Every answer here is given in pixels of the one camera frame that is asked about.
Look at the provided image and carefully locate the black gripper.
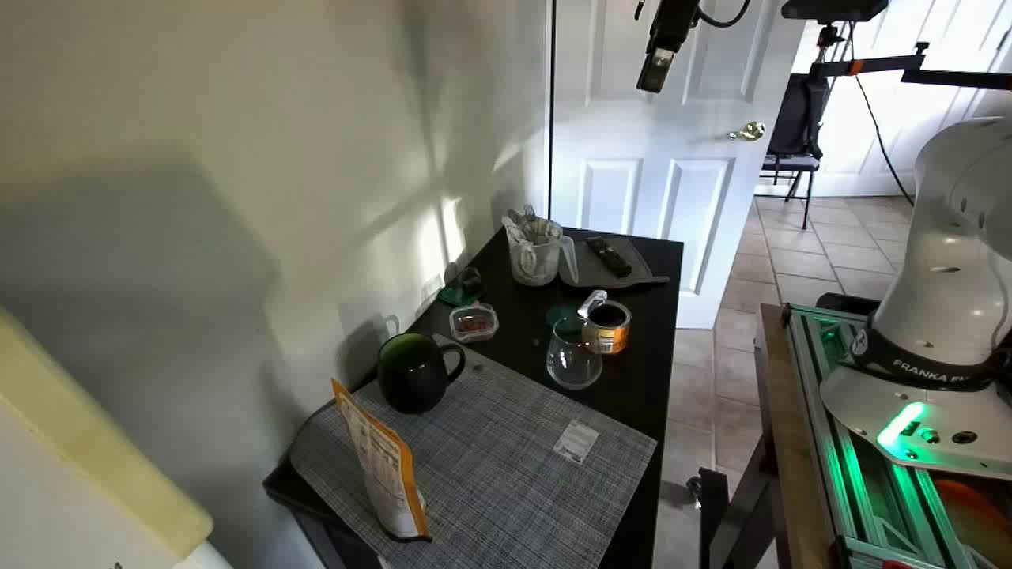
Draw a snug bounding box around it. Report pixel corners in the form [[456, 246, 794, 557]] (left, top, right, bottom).
[[636, 0, 703, 95]]

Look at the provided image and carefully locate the clear glass cup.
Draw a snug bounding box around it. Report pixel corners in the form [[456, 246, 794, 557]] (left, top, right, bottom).
[[543, 314, 608, 394]]

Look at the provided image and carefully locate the thin vertical metal pole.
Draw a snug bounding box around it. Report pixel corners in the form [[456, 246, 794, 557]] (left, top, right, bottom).
[[543, 0, 561, 225]]

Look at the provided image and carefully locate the black folding chair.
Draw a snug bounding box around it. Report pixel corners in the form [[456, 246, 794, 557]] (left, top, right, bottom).
[[761, 71, 837, 233]]

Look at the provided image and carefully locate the black remote control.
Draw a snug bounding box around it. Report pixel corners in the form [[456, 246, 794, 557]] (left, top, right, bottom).
[[586, 237, 636, 282]]

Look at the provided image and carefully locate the grey cloth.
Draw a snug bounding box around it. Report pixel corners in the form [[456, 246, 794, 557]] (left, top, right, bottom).
[[556, 230, 675, 295]]

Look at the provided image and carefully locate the green round lid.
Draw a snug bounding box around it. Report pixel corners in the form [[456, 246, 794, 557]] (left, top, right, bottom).
[[541, 305, 589, 338]]

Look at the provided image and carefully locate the orange tin can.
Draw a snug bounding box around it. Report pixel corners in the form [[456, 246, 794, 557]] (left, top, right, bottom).
[[580, 299, 636, 358]]

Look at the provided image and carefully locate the black side table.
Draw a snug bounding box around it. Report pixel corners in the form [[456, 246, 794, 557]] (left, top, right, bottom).
[[258, 225, 685, 569]]

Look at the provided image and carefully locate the small green object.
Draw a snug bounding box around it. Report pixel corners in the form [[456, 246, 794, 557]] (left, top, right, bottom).
[[434, 266, 484, 309]]

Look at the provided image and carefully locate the small clear food container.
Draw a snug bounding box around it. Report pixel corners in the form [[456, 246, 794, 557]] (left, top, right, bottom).
[[446, 302, 504, 347]]

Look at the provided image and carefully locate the small white label card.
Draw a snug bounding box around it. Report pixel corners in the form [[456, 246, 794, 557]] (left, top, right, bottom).
[[551, 418, 600, 468]]

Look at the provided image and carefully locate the black mug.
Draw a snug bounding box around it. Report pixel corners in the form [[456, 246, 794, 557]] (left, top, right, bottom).
[[374, 333, 469, 418]]

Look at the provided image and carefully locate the wooden workbench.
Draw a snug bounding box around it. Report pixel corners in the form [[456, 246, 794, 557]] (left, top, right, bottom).
[[706, 302, 847, 569]]

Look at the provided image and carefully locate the grey woven placemat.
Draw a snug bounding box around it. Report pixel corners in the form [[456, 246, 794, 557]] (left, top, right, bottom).
[[287, 346, 660, 569]]

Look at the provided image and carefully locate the orange white paper packet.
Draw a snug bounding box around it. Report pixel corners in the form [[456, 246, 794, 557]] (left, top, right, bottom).
[[328, 376, 434, 543]]

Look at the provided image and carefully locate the pale yellow foam block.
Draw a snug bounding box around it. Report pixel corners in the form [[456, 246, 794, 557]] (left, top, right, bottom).
[[0, 308, 218, 569]]

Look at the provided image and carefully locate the brass door handle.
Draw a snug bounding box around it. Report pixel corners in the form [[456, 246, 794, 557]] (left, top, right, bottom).
[[724, 119, 773, 145]]

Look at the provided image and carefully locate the black camera boom stand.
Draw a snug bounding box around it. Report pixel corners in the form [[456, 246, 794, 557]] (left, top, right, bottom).
[[779, 0, 1012, 95]]

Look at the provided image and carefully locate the black hanging cable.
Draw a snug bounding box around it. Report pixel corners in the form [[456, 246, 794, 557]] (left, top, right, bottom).
[[840, 25, 917, 209]]

